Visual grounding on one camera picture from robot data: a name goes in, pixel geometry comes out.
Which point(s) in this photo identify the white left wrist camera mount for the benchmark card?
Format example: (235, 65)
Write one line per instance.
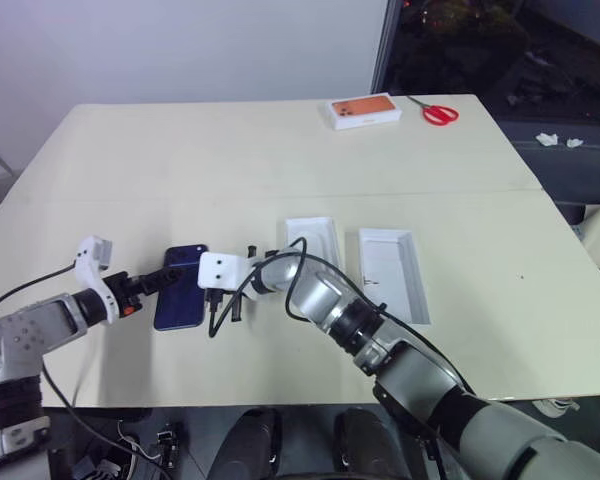
(87, 255)

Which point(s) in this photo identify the dark grey bench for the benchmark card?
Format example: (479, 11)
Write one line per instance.
(570, 170)

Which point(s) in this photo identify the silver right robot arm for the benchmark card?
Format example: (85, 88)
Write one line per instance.
(405, 360)

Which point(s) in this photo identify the dark blue smartphone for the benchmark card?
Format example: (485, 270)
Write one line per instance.
(180, 310)

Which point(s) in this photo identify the grey door frame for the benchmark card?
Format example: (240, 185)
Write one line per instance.
(384, 45)

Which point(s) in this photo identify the crumpled white wrapper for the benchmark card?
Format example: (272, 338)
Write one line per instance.
(555, 406)

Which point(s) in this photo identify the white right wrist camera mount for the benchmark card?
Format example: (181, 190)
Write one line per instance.
(222, 270)

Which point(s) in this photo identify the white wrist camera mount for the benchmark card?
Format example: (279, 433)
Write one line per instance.
(87, 255)
(222, 270)

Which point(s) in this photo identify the black plastic clip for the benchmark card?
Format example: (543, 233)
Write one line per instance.
(169, 445)

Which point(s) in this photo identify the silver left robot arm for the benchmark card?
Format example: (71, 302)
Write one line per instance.
(30, 330)

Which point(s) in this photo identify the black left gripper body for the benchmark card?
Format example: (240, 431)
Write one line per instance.
(124, 292)

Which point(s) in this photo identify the orange print phone box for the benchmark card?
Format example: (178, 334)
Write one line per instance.
(362, 107)

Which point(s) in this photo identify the crumpled white paper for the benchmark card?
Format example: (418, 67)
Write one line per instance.
(547, 139)
(575, 143)

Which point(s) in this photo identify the dark rounded shape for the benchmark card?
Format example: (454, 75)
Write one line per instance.
(250, 445)

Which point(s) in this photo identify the white phone box base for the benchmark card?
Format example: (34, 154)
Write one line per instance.
(312, 235)

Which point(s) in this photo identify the white phone box lid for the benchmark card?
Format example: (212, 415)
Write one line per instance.
(390, 270)

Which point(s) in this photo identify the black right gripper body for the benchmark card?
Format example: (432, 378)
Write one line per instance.
(225, 295)

